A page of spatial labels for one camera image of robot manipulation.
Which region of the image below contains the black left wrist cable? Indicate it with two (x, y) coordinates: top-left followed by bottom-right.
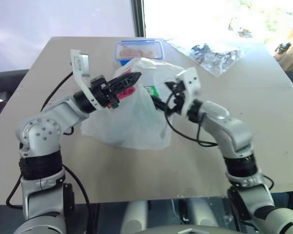
(40, 71), (75, 137)

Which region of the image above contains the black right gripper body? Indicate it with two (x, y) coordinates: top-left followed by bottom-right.
(170, 82), (187, 115)

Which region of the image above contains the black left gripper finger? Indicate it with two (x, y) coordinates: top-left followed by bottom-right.
(111, 78), (139, 95)
(108, 72), (142, 89)

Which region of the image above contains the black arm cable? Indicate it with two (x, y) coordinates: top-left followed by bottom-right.
(5, 165), (91, 234)
(258, 174), (275, 194)

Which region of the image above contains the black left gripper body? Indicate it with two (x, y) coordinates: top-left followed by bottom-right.
(89, 75), (120, 110)

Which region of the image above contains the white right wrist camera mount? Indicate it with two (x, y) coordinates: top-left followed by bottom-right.
(175, 67), (201, 117)

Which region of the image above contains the black left upper arm cable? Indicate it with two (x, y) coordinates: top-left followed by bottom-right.
(5, 165), (91, 234)

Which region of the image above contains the dark window frame post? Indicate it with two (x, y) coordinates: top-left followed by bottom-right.
(131, 0), (147, 38)

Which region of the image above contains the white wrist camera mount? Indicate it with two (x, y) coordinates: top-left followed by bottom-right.
(70, 48), (105, 110)
(175, 67), (201, 117)

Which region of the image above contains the black and yellow tool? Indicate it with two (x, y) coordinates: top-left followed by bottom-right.
(274, 42), (293, 54)

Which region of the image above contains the silver rounded shape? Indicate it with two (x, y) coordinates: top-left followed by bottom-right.
(119, 199), (150, 234)
(185, 196), (227, 227)

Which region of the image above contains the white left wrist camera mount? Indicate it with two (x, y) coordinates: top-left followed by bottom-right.
(70, 48), (105, 110)

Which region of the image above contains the black right upper arm cable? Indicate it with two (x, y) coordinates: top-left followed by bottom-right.
(258, 174), (275, 194)

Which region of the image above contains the crumpled clear plastic bag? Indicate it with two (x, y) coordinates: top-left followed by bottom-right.
(189, 43), (244, 78)

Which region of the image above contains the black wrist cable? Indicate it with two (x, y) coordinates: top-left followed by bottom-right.
(164, 107), (220, 147)
(40, 71), (75, 137)

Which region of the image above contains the white plastic bag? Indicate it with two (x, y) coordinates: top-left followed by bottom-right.
(81, 57), (187, 150)

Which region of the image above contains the clear box with blue lid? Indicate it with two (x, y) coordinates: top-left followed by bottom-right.
(114, 39), (165, 66)

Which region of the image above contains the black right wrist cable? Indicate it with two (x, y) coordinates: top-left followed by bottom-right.
(164, 107), (220, 147)

